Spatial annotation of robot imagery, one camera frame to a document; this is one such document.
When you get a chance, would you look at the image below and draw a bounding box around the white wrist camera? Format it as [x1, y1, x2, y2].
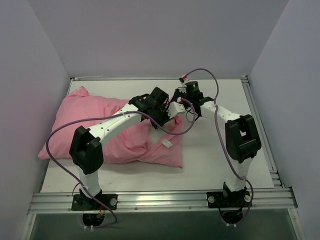
[177, 85, 187, 96]
[167, 101, 186, 119]

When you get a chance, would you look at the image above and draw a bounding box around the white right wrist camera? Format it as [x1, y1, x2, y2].
[177, 85, 187, 96]

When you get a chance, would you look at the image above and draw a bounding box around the aluminium back rail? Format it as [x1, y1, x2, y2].
[70, 75, 249, 83]

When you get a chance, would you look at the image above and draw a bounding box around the aluminium rail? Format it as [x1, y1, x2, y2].
[70, 75, 249, 83]
[28, 187, 298, 214]
[241, 75, 285, 188]

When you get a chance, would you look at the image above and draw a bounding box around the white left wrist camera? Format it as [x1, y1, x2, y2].
[167, 101, 186, 119]

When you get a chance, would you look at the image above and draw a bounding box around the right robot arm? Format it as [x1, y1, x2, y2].
[172, 78, 262, 207]

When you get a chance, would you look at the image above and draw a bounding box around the white pillowcase label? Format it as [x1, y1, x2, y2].
[161, 138, 173, 149]

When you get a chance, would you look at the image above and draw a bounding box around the aluminium front rail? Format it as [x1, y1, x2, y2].
[28, 187, 298, 214]

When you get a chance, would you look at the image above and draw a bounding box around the pink pillowcase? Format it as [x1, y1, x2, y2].
[38, 86, 184, 168]

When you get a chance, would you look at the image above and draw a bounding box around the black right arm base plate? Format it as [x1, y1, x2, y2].
[206, 190, 252, 209]

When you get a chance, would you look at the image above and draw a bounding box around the aluminium right side rail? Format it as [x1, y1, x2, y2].
[241, 75, 285, 188]

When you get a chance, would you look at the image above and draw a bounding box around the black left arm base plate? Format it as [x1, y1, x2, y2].
[71, 189, 118, 211]

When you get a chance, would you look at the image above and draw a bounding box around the white pillow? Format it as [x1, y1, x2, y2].
[148, 127, 166, 147]

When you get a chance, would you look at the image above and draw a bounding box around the grey front metal panel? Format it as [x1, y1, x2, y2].
[21, 209, 297, 240]

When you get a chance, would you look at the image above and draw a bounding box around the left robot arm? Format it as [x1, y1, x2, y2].
[69, 87, 169, 210]

